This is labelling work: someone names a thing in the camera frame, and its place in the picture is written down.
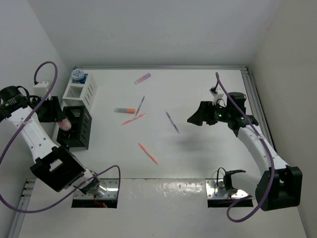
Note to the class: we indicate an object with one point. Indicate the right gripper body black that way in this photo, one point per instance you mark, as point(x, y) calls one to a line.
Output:
point(222, 114)

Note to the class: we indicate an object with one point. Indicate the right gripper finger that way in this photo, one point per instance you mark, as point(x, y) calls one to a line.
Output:
point(210, 117)
point(200, 116)

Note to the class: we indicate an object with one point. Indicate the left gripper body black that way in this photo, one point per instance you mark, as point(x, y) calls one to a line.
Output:
point(46, 112)

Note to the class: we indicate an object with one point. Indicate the pink cap glue bottle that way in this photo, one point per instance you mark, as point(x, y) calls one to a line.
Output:
point(64, 125)

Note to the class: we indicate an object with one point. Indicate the purple highlighter marker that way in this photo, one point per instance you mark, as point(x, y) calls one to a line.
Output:
point(141, 79)

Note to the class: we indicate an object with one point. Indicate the orange cap grey marker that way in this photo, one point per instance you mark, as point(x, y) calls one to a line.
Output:
point(125, 110)

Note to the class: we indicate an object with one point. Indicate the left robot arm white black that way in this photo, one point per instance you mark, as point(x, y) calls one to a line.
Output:
point(55, 165)

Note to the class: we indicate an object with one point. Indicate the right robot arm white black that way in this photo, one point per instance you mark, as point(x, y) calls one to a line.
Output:
point(280, 184)

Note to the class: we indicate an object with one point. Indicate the black slotted organizer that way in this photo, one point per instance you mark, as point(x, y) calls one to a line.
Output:
point(79, 134)

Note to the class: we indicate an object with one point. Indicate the white slotted organizer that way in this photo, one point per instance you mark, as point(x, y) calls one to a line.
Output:
point(80, 94)

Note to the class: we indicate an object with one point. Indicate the blue clear pen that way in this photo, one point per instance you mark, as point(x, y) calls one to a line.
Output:
point(172, 122)

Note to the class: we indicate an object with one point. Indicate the grey thin pen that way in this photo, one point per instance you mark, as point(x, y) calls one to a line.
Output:
point(140, 104)

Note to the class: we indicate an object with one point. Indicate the orange clear pen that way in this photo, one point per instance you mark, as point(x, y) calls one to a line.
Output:
point(148, 154)

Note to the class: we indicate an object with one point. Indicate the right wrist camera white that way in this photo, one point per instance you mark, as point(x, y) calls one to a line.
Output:
point(217, 94)

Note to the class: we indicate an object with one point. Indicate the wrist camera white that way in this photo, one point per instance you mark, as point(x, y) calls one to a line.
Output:
point(41, 88)
point(217, 94)

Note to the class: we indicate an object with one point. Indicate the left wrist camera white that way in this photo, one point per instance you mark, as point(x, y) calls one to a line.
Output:
point(41, 88)

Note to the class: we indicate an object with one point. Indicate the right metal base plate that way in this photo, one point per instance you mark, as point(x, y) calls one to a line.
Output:
point(214, 192)

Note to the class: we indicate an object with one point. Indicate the metal base plate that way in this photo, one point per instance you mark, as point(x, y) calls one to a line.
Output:
point(107, 190)
point(214, 192)

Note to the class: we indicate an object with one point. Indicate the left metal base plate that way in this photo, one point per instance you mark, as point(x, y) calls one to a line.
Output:
point(107, 190)

